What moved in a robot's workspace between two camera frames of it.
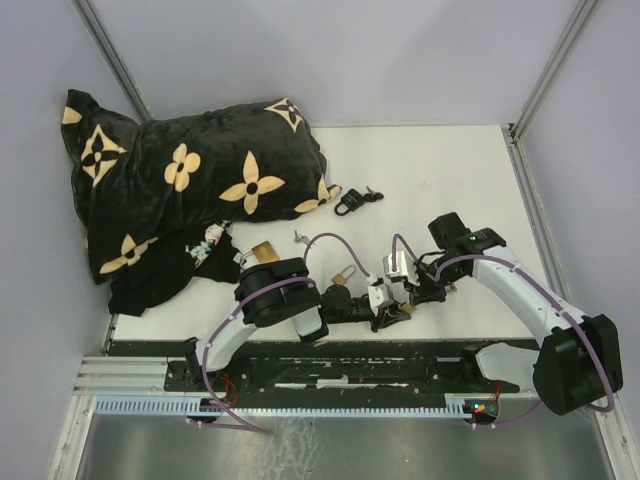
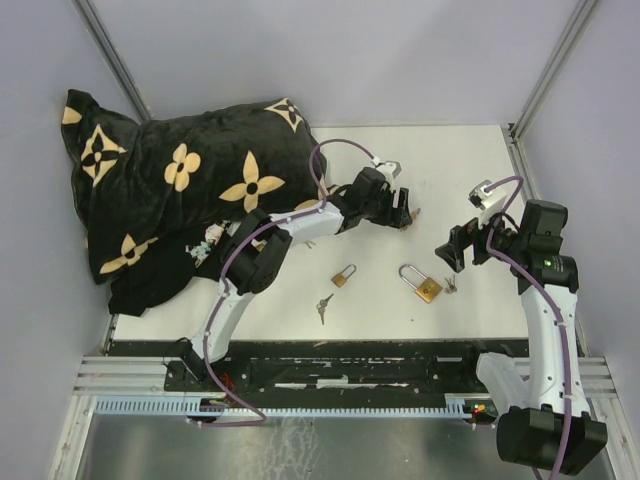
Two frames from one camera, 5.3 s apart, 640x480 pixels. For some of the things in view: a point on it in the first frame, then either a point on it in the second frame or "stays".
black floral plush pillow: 136,181 stays
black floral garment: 208,256 stays
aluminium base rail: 124,376 stays
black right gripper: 421,294 to 462,237
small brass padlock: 341,279 stays
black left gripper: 392,315 to 395,217
